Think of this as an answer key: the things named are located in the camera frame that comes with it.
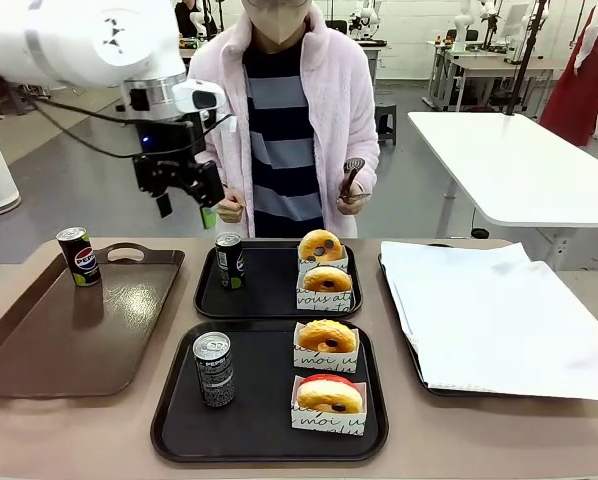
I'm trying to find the large white table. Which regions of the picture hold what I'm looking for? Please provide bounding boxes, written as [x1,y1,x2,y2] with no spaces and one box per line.
[407,110,598,261]

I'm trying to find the black tray under paper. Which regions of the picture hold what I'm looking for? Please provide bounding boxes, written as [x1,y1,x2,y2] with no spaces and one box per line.
[377,243,480,399]

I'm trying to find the white paper sheet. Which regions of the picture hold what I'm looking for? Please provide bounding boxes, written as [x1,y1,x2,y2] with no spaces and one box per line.
[380,240,598,402]

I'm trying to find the grey desk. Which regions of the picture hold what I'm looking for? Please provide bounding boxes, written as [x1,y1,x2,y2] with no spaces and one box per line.
[361,38,385,101]

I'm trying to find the person's left hand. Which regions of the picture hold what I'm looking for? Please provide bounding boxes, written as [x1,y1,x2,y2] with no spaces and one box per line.
[337,177,373,216]

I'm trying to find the blue striped shirt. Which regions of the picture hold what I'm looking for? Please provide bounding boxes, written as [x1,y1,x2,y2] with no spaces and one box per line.
[241,42,326,239]

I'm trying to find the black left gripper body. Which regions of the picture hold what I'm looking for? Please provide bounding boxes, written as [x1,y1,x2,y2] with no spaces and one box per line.
[132,118,206,198]

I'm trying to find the chocolate glazed donut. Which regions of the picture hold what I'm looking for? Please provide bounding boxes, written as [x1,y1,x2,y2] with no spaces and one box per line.
[297,228,344,262]

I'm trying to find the red dress on mannequin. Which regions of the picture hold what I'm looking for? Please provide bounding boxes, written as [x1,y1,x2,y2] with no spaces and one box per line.
[538,0,598,147]

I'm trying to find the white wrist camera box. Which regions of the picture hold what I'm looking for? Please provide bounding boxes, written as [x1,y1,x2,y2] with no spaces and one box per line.
[171,79,227,115]

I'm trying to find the person in pink fleece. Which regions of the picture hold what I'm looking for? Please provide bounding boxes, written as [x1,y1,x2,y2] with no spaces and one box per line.
[187,4,382,239]

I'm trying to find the black camera stand pole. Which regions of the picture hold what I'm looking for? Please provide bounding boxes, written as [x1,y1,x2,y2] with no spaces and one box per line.
[506,0,551,117]

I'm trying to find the black can with white text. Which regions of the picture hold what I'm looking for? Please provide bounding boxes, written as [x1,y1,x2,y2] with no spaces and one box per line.
[192,332,238,409]

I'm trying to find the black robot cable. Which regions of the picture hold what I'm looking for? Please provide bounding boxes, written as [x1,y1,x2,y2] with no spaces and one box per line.
[26,92,145,161]

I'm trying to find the black can with barcode label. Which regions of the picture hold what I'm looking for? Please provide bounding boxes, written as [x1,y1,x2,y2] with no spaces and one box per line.
[214,232,247,291]

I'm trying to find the brown metal tongs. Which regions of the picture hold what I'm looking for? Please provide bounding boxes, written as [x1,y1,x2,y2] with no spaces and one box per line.
[336,157,373,205]

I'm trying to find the person's left forearm pink sleeve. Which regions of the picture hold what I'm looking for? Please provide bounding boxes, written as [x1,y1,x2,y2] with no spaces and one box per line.
[343,124,382,201]

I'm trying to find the black square serving tray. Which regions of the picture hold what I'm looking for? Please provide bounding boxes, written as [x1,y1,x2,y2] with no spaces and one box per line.
[193,239,364,321]
[150,320,390,464]

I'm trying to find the black Pepsi can logo side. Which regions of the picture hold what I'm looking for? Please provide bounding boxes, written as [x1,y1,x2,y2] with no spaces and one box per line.
[55,227,103,289]

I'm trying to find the grey plastic stool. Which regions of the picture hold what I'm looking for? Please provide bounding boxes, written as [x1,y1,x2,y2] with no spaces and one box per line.
[375,101,398,147]

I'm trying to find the red glazed donut in box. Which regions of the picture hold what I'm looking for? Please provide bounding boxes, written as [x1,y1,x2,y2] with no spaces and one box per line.
[289,373,369,437]

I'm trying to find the person's right hand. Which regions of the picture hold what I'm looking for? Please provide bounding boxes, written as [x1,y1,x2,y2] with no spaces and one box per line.
[217,188,245,225]

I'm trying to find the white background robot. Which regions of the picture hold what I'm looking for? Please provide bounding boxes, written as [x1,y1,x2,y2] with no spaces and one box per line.
[347,0,383,39]

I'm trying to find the person's right forearm pink sleeve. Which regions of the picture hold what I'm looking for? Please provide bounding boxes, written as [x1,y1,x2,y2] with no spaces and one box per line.
[213,124,253,201]

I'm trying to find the beige face mask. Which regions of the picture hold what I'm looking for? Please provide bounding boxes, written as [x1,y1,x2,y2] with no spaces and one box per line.
[242,0,314,49]

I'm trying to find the grey workbench with equipment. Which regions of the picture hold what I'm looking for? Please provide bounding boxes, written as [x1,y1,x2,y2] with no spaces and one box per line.
[422,38,568,112]

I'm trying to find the brown plastic tray with handles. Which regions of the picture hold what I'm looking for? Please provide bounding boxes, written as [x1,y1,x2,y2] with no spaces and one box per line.
[0,242,186,401]

